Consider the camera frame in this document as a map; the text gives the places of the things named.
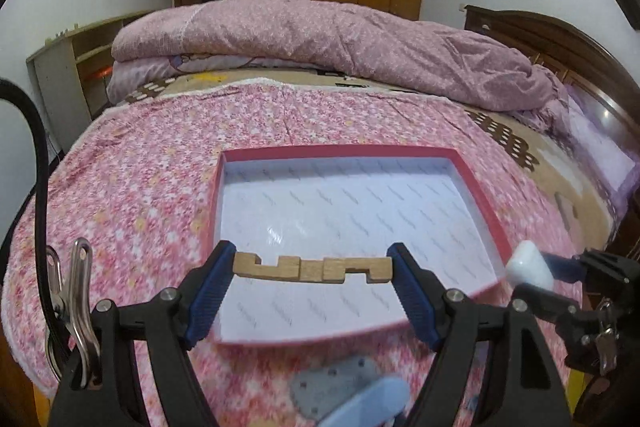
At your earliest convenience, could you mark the white square charger case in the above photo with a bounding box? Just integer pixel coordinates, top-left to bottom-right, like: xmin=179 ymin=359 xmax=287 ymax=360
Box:
xmin=506 ymin=239 xmax=554 ymax=291

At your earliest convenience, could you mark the notched wooden puzzle bar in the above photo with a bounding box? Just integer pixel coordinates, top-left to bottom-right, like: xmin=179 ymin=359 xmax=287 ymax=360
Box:
xmin=232 ymin=253 xmax=393 ymax=284

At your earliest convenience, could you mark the light blue curved handle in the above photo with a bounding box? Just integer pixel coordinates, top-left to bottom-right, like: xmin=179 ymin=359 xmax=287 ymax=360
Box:
xmin=318 ymin=376 xmax=410 ymax=427

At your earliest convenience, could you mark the grey blue oval plate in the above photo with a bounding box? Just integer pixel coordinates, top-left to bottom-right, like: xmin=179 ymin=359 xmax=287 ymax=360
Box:
xmin=290 ymin=355 xmax=381 ymax=421

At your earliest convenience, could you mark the red shallow cardboard box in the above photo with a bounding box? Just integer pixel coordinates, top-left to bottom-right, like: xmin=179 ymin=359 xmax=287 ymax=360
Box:
xmin=212 ymin=145 xmax=511 ymax=346

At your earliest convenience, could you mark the left gripper metal clip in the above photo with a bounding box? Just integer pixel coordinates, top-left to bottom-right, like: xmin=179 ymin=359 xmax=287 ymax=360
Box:
xmin=46 ymin=237 xmax=101 ymax=389

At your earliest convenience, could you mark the pink floral bed sheet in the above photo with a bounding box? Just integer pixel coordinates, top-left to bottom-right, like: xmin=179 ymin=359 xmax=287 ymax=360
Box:
xmin=1 ymin=77 xmax=586 ymax=427

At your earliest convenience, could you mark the dark wooden headboard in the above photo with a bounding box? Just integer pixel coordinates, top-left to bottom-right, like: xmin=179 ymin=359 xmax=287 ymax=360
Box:
xmin=464 ymin=4 xmax=639 ymax=150

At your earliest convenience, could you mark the pink folded quilt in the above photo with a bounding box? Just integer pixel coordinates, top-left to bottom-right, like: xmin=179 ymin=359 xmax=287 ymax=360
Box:
xmin=107 ymin=0 xmax=567 ymax=112

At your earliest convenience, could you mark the grey low shelf unit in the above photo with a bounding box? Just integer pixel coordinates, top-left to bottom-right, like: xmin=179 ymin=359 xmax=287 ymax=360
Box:
xmin=26 ymin=11 xmax=146 ymax=153

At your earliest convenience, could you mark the black cable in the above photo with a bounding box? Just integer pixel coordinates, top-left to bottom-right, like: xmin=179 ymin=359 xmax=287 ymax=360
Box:
xmin=0 ymin=78 xmax=72 ymax=358

